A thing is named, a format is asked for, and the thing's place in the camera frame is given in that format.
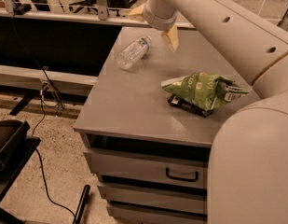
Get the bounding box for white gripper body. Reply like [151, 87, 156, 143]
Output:
[143, 0, 177, 31]

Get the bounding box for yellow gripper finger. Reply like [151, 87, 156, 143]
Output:
[161, 24, 179, 52]
[128, 5, 144, 22]

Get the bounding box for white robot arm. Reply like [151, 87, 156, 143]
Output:
[130, 0, 288, 224]

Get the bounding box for clear plastic water bottle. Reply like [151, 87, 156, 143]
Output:
[117, 35, 152, 71]

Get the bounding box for green chip bag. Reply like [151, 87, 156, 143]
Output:
[161, 72, 250, 111]

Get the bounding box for black flat snack package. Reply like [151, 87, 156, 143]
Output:
[167, 95, 213, 118]

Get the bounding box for grey drawer cabinet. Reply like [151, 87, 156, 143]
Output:
[75, 27, 258, 224]

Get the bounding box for grey low bench beam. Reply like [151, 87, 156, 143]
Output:
[0, 65, 97, 96]

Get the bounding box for black bar on floor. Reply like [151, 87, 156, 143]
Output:
[72, 185, 90, 224]

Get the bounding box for black floor cable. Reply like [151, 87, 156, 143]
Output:
[31, 66, 76, 217]

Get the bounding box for grey metal railing frame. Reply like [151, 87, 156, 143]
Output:
[0, 0, 194, 30]

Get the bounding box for black drawer handle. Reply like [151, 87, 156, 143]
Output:
[165, 168, 199, 183]

